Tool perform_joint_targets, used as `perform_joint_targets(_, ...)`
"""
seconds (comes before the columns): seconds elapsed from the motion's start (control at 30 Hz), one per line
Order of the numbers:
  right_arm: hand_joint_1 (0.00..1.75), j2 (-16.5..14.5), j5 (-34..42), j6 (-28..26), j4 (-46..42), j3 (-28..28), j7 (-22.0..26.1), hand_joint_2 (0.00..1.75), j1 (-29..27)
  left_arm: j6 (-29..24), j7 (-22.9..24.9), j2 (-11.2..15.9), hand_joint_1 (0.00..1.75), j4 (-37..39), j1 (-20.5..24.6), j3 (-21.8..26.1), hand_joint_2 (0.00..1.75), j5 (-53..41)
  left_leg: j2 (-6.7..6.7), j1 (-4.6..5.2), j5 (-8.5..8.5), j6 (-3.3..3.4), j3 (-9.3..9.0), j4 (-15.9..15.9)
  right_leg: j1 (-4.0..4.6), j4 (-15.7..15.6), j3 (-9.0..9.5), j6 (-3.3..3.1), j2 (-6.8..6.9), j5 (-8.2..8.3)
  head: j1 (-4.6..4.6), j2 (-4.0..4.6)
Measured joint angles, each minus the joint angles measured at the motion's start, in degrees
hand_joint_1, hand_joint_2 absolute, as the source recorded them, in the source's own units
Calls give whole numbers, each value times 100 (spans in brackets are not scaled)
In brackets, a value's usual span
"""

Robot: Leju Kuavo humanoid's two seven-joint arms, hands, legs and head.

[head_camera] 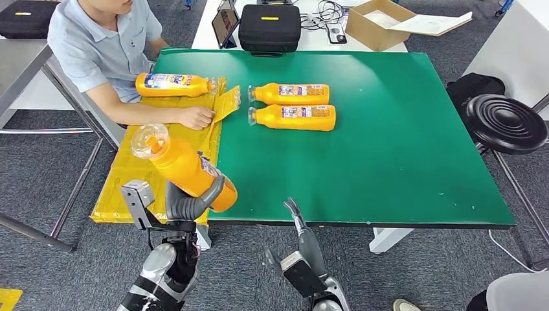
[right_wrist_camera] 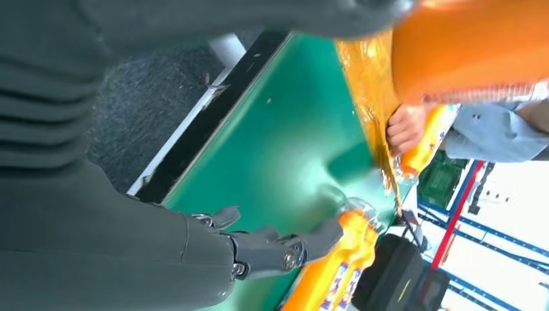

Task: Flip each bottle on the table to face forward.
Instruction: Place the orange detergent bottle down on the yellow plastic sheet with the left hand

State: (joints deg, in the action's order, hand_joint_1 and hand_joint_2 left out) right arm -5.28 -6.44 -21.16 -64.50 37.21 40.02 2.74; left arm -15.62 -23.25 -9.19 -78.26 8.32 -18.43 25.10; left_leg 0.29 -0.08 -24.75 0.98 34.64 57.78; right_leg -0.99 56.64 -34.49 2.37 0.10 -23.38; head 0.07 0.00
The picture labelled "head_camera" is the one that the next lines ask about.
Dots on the black and white handheld device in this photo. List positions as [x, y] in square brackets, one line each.
[336, 36]

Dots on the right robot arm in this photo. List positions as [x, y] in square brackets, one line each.
[328, 300]

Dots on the person's left forearm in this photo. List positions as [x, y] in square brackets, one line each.
[158, 46]

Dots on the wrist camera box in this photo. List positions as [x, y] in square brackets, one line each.
[302, 277]
[137, 197]

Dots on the yellow floor sticker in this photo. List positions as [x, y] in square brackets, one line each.
[8, 300]

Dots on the green table mat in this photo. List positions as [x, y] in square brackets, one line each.
[364, 150]

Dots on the grey metal frame table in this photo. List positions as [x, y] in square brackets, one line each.
[17, 64]

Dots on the black round stool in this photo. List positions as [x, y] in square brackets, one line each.
[506, 124]

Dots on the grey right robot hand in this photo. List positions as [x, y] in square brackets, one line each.
[311, 242]

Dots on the black bag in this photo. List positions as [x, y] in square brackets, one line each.
[472, 88]

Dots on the blue metal rack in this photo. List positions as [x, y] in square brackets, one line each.
[506, 5]

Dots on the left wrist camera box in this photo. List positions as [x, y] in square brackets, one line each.
[137, 197]

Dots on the white desk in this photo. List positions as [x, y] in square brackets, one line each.
[202, 38]

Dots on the orange detergent bottle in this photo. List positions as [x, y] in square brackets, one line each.
[180, 165]
[274, 120]
[171, 86]
[274, 96]

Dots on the person's right hand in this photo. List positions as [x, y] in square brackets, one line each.
[197, 118]

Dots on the black tablet in stand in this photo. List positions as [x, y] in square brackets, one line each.
[224, 23]

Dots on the open brown cardboard box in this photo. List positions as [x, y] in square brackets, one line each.
[369, 36]

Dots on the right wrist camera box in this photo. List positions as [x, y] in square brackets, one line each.
[302, 277]

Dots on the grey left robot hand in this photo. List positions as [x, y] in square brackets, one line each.
[182, 208]

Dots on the person's shoe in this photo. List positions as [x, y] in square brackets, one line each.
[405, 306]

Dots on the white work table frame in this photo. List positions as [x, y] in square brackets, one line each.
[388, 240]

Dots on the yellow taped cardboard board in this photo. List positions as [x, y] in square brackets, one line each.
[124, 171]

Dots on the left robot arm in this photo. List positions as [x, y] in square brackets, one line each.
[154, 274]

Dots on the person's right forearm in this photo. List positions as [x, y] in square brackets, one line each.
[137, 112]

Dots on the black case with yellow label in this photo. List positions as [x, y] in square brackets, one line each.
[25, 25]
[270, 34]

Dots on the white packing foam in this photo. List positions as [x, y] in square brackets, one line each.
[379, 18]

